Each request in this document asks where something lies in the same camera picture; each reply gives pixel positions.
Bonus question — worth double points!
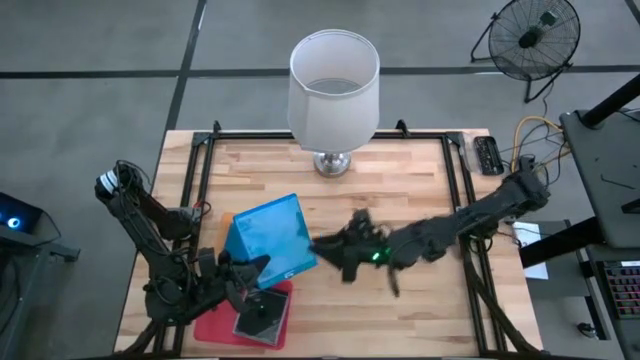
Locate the blue plastic disc case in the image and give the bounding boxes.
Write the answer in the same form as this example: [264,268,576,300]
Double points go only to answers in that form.
[223,193,320,291]

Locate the black metal rig frame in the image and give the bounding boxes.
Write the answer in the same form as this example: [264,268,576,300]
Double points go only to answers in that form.
[115,119,544,359]

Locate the grey keyboard desk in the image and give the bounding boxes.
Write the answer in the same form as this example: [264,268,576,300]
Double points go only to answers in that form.
[574,244,640,360]

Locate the black floor fan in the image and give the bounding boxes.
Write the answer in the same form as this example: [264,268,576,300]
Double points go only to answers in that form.
[469,0,582,105]

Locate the white paper sheet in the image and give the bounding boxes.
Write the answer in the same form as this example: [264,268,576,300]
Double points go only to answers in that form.
[512,221,550,281]

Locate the yellow cable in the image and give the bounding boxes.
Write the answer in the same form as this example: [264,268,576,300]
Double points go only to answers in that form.
[509,115,571,174]

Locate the orange translucent plastic bin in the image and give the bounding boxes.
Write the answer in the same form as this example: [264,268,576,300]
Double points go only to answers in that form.
[218,211,236,254]

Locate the black tray jewel case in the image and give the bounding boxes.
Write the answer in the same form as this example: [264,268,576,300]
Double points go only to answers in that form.
[232,287,291,347]

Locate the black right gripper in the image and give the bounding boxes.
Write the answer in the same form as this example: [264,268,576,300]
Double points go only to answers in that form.
[310,209,396,284]

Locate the white shade silver table lamp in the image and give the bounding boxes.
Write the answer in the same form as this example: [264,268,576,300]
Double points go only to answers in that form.
[286,28,381,179]

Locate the black backlit keyboard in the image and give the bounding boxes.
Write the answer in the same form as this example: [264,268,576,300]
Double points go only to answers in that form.
[602,259,640,321]

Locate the pink translucent plastic bin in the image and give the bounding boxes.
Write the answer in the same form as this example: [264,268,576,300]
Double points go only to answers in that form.
[193,279,294,351]

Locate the computer tower with blue light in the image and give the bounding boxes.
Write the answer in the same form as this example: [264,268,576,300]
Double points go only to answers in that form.
[0,191,82,307]

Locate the black pole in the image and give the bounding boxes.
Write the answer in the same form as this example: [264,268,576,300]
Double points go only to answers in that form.
[579,73,640,129]

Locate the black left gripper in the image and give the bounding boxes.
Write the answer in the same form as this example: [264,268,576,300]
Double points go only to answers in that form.
[197,247,271,315]

